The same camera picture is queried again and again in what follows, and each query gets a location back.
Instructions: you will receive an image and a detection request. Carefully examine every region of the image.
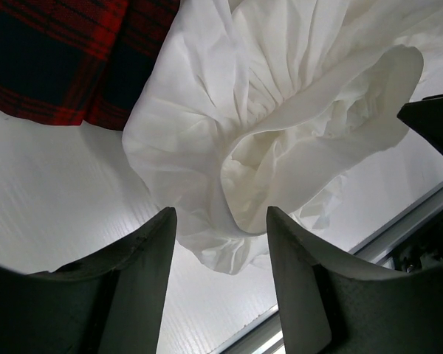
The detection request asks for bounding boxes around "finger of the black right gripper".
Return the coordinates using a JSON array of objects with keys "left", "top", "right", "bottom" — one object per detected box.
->
[{"left": 397, "top": 94, "right": 443, "bottom": 155}]

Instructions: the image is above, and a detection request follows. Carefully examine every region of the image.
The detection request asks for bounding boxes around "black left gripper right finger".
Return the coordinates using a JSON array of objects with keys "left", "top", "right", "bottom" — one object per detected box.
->
[{"left": 267, "top": 206, "right": 443, "bottom": 353}]

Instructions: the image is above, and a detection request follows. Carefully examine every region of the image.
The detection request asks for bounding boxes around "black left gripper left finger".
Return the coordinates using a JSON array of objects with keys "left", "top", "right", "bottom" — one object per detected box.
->
[{"left": 0, "top": 207, "right": 177, "bottom": 353}]

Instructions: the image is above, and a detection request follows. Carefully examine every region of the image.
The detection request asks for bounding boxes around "white skirt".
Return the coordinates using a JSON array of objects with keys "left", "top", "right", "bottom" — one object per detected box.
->
[{"left": 123, "top": 1, "right": 443, "bottom": 274}]

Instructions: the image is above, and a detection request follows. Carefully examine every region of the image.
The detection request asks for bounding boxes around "red plaid skirt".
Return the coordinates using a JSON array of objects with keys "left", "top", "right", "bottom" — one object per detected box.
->
[{"left": 0, "top": 0, "right": 180, "bottom": 131}]

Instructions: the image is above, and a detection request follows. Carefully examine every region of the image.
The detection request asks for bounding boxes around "aluminium rail base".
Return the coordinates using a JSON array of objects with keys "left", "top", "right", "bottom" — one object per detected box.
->
[{"left": 213, "top": 176, "right": 443, "bottom": 354}]

